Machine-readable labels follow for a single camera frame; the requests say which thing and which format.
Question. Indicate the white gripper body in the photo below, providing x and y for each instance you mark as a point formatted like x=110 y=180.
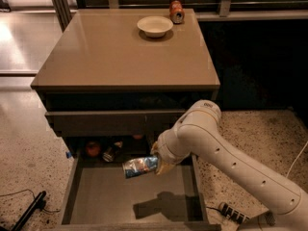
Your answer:
x=165 y=151

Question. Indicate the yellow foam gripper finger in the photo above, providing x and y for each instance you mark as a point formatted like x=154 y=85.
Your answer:
x=163 y=167
x=154 y=148

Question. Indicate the silver blue redbull can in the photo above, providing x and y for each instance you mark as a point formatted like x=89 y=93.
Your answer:
x=139 y=166

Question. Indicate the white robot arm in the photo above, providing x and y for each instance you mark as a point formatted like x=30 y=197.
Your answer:
x=196 y=132

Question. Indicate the grey upper drawer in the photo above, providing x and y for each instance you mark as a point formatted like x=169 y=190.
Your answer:
x=111 y=123

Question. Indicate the dark can in drawer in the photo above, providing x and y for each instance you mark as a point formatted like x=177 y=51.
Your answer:
x=110 y=153

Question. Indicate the grey open lower drawer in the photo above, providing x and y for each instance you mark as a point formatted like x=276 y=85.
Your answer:
x=100 y=198

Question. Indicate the grey drawer cabinet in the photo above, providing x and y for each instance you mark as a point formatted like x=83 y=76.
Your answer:
x=104 y=62

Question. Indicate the orange soda can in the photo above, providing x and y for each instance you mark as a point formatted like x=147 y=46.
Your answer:
x=176 y=12

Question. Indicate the small orange fruit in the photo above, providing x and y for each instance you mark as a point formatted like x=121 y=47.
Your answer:
x=137 y=137

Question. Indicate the red apple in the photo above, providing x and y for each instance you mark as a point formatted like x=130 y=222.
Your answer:
x=93 y=148

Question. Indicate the black power strip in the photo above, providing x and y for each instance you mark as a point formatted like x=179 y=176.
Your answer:
x=232 y=213

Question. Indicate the blue tape piece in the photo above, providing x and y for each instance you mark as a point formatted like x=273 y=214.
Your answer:
x=68 y=154

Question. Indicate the white paper bowl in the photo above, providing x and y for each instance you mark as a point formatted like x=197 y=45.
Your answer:
x=155 y=26

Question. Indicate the black bar tool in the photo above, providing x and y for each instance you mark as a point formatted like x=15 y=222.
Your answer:
x=37 y=204

